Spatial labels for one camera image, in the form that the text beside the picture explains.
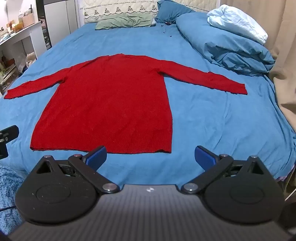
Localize light blue blanket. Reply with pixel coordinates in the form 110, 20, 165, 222
207, 5, 269, 44

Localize cream quilted headboard cover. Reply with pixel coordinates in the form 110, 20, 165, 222
83, 0, 221, 24

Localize blue pillow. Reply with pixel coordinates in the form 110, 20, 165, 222
154, 0, 197, 25

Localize blue duvet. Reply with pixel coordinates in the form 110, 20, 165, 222
176, 13, 276, 77

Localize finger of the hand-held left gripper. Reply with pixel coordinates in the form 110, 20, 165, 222
0, 125, 19, 160

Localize blue bed sheet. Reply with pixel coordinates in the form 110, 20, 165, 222
0, 23, 296, 234

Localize white desk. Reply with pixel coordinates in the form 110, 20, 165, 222
0, 21, 48, 96

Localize white wardrobe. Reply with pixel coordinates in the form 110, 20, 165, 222
43, 0, 82, 45

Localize green pillow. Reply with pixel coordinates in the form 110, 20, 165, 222
95, 13, 154, 31

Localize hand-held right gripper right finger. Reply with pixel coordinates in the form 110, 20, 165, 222
180, 146, 271, 194

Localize blue fluffy rug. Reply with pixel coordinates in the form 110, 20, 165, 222
0, 164, 26, 235

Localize wicker basket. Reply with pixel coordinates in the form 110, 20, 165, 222
21, 13, 35, 27

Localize red knit sweater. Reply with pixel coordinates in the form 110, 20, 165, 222
4, 54, 248, 154

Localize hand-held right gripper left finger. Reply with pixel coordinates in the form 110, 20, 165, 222
30, 146, 120, 194

